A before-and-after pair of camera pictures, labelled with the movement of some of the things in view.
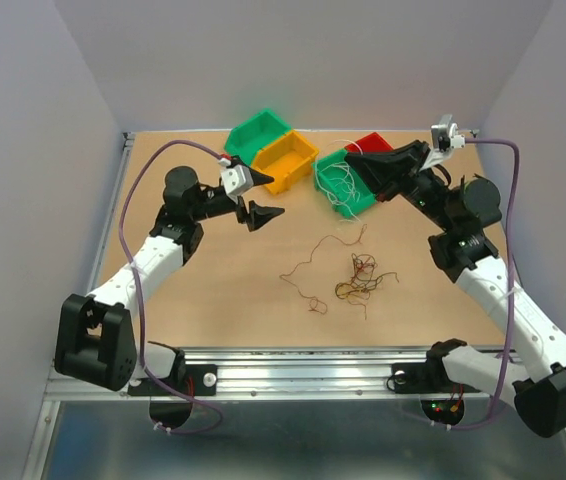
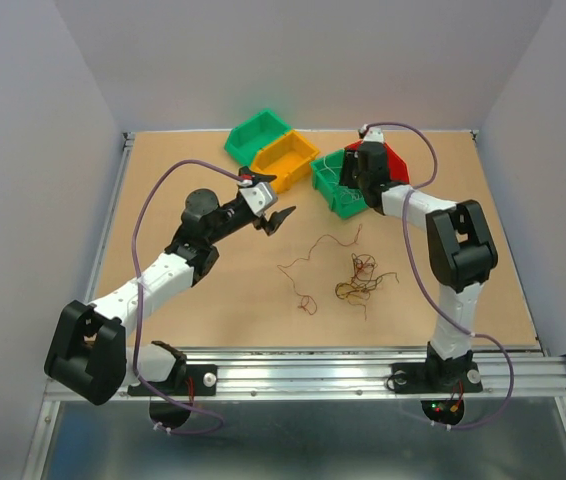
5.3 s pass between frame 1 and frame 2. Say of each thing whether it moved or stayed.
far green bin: stayed
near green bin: stayed
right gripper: moved
